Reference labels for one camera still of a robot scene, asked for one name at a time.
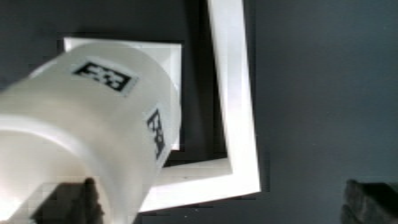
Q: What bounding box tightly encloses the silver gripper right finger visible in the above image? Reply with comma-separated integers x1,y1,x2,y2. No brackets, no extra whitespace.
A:
340,179,398,224

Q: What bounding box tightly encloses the white fence frame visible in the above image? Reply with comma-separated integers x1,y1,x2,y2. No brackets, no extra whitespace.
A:
141,0,261,212

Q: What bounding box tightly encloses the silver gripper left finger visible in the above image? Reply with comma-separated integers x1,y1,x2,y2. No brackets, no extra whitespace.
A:
27,178,105,224

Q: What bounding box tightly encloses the white lamp shade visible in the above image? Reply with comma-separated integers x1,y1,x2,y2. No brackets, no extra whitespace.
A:
0,52,171,224

